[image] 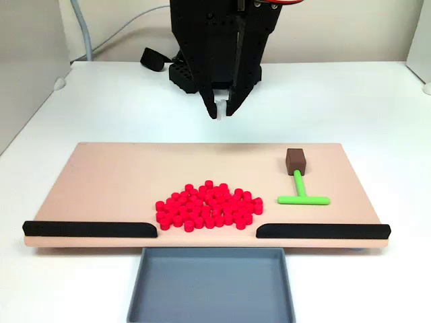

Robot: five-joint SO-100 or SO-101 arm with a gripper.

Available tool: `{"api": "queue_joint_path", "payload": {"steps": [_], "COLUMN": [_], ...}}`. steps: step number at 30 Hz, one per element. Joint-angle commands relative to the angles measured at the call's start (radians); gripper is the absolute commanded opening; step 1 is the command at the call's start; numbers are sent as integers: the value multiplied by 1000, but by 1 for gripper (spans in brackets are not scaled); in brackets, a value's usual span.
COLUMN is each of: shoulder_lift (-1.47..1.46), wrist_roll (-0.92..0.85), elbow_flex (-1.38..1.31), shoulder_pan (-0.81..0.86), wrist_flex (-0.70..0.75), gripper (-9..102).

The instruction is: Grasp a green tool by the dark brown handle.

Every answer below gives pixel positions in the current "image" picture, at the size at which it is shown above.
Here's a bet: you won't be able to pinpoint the black rail on board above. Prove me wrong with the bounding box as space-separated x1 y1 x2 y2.
255 223 392 240
22 220 158 240

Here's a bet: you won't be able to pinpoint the red white black wires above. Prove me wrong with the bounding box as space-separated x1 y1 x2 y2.
254 0 304 8

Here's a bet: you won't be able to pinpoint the thick grey cable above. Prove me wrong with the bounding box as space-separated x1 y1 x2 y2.
71 0 94 63

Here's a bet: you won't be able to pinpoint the grey partition panel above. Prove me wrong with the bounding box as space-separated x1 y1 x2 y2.
0 0 72 155

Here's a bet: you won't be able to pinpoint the white partition panel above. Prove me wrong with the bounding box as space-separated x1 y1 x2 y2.
405 0 431 85

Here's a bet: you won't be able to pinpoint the grey tray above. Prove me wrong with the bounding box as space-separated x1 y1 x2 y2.
126 246 298 323

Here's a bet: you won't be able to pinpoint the beige board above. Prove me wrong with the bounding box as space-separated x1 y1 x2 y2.
22 142 392 250

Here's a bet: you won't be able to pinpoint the thin grey cable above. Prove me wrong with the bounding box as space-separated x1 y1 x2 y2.
90 4 171 54

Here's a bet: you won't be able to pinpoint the green tool with brown handle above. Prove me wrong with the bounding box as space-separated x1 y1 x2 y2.
277 147 331 206

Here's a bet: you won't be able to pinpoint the black strap clamp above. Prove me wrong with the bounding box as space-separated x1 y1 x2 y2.
140 46 172 72

